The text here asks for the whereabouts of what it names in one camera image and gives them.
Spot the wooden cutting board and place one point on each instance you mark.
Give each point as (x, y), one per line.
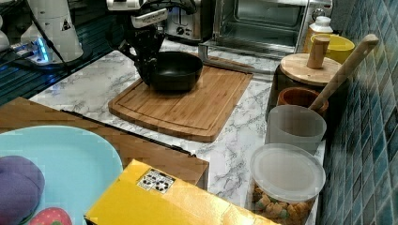
(197, 115)

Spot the brown ceramic cup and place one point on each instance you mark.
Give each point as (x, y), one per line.
(300, 96)

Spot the light blue plate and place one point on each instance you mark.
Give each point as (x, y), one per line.
(77, 165)

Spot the purple plush toy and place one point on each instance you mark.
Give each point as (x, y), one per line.
(21, 187)

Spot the stainless toaster oven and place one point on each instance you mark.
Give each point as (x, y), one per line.
(263, 28)

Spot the silver toaster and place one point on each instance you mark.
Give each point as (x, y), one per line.
(195, 27)

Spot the dark jar with wooden lid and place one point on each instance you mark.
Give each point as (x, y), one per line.
(312, 70)

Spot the yellow cup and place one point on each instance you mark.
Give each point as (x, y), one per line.
(339, 47)

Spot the translucent plastic cup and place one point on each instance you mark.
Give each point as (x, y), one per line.
(296, 125)

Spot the clear snack jar with lid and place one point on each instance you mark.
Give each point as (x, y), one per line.
(284, 183)

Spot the white capped bottle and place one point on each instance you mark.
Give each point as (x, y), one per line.
(321, 25)

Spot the wooden pestle stick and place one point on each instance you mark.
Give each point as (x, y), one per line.
(365, 46)

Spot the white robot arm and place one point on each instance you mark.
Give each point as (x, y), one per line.
(138, 7)

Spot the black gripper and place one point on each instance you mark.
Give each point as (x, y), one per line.
(142, 40)

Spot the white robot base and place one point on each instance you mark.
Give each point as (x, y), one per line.
(51, 41)

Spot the black bowl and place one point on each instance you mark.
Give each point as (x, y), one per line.
(176, 71)

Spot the red strawberry toy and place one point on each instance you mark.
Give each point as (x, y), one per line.
(51, 216)

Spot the yellow cardboard box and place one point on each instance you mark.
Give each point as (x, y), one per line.
(142, 195)

